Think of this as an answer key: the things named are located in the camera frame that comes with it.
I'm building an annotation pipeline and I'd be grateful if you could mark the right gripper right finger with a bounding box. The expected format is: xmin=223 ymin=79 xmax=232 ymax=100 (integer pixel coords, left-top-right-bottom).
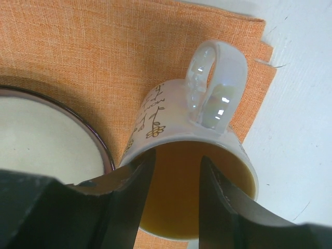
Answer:
xmin=199 ymin=156 xmax=331 ymax=248

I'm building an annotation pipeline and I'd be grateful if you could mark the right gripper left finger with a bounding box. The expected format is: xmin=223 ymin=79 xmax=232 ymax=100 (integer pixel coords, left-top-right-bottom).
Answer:
xmin=1 ymin=149 xmax=156 ymax=248

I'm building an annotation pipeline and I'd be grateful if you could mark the red rimmed plate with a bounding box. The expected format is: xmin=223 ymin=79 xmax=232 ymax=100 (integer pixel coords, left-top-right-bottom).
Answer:
xmin=1 ymin=86 xmax=114 ymax=184

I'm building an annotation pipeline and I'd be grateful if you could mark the white floral mug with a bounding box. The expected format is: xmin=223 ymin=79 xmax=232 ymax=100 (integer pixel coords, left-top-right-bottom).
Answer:
xmin=120 ymin=40 xmax=258 ymax=241

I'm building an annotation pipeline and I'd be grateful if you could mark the orange cloth placemat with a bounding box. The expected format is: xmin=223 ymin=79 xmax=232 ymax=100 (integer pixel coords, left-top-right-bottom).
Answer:
xmin=0 ymin=0 xmax=274 ymax=249

